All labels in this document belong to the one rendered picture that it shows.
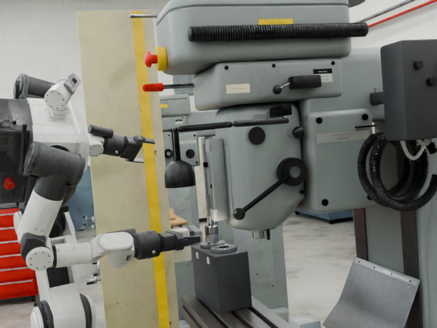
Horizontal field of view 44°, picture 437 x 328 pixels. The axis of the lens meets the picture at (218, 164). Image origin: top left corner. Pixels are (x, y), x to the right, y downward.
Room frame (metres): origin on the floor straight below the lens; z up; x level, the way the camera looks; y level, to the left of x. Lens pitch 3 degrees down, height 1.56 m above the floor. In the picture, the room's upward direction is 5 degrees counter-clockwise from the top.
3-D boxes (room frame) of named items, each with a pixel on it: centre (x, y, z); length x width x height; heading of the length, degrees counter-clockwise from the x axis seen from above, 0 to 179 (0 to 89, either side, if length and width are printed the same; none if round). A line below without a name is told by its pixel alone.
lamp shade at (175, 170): (1.25, 0.09, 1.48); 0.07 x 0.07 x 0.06
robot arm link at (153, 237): (1.78, 0.21, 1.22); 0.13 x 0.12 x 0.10; 27
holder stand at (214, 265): (1.83, 0.02, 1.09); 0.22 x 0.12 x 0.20; 23
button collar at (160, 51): (1.35, 0.12, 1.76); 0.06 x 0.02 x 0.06; 16
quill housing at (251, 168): (1.41, -0.10, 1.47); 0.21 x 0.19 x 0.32; 16
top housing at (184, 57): (1.42, -0.11, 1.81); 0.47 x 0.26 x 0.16; 106
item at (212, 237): (1.87, 0.04, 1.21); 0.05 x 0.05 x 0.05
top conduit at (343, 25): (1.28, -0.17, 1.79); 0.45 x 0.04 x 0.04; 106
